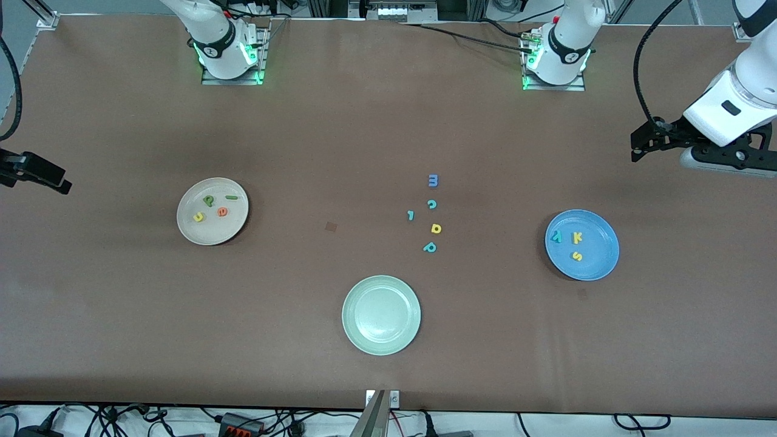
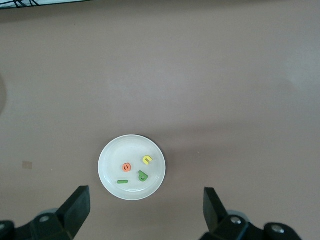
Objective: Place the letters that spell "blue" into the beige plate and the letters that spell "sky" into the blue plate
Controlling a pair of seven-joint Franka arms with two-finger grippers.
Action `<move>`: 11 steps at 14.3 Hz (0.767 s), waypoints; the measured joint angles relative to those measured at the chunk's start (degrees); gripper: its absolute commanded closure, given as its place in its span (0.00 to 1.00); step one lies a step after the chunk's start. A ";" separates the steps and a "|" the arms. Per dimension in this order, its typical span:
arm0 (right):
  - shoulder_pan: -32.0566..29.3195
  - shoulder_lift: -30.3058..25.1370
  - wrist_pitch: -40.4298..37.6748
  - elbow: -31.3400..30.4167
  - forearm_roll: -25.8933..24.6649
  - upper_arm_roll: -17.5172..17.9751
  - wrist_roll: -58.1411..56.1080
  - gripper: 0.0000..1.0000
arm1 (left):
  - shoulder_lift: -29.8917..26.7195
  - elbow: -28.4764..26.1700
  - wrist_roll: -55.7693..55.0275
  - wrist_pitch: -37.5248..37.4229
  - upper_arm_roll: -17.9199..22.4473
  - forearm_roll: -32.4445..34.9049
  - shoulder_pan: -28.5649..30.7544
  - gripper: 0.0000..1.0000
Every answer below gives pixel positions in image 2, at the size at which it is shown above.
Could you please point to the yellow letter u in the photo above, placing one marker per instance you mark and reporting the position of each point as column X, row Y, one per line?
column 144, row 159

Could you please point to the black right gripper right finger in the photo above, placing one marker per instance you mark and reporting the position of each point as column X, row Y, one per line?
column 215, row 217

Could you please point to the green letter p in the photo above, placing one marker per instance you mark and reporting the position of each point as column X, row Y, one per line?
column 140, row 173

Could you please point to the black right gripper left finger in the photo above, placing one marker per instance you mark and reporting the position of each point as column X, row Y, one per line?
column 75, row 215

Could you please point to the orange letter e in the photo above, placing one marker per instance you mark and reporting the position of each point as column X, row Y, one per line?
column 123, row 167

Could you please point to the green letter l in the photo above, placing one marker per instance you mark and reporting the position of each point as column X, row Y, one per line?
column 122, row 182

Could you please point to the beige brown plate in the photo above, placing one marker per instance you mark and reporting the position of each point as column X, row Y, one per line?
column 117, row 155

